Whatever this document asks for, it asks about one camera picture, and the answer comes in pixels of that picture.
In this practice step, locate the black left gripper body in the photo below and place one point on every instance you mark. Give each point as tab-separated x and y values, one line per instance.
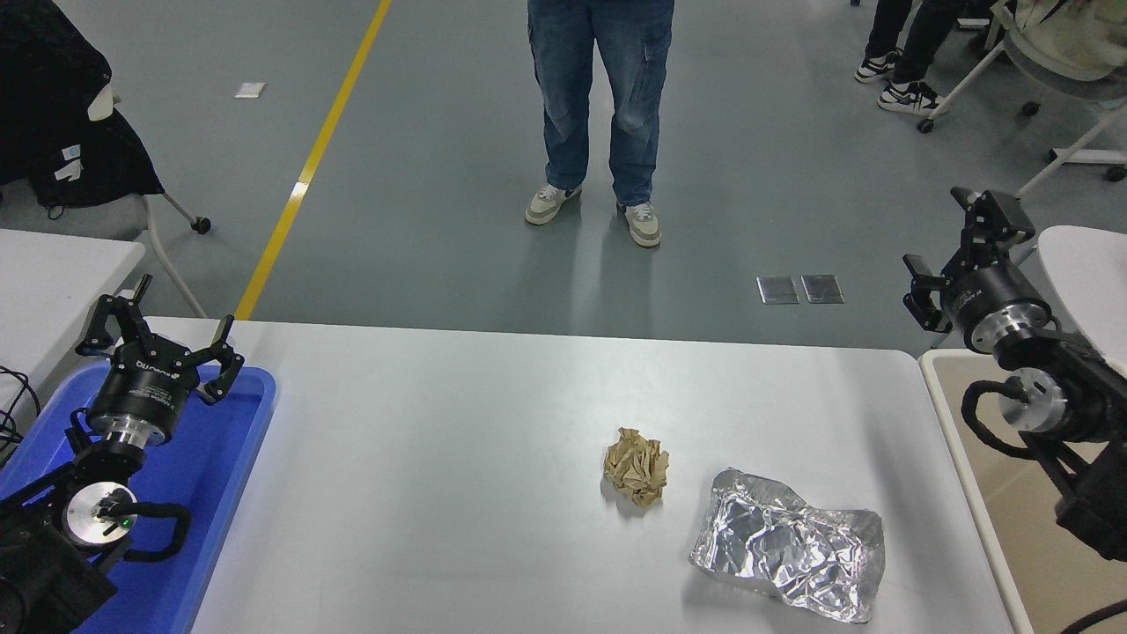
141	392

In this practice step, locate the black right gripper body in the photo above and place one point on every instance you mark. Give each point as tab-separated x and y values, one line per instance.
990	291

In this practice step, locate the silver foil tray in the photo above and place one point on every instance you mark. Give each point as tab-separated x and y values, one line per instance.
792	546

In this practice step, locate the tan paper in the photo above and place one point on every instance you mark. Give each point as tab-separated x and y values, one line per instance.
636	467

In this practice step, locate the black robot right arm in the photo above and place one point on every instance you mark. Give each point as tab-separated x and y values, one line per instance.
1092	396

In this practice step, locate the white side table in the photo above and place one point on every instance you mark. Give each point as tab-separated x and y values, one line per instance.
53	282

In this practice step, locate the blue plastic tray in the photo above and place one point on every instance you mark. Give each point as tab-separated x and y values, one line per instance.
202	458

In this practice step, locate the metal floor plate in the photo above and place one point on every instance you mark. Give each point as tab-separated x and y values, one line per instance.
822	289
777	291

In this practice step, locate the grey white-legged wheeled chair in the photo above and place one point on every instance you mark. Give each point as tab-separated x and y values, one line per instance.
1065	88

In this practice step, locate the person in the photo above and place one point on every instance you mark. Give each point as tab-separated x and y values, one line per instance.
563	88
924	35

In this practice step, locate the cream coat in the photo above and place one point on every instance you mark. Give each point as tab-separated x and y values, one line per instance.
1074	35

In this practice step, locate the yellow floor tape line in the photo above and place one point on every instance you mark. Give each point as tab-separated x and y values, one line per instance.
308	167

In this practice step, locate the large pale bin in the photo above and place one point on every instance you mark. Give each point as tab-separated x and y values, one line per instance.
995	511

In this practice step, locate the black jacket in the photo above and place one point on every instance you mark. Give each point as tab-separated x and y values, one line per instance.
53	106

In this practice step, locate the white paper scrap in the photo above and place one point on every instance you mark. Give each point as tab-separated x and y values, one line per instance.
251	90

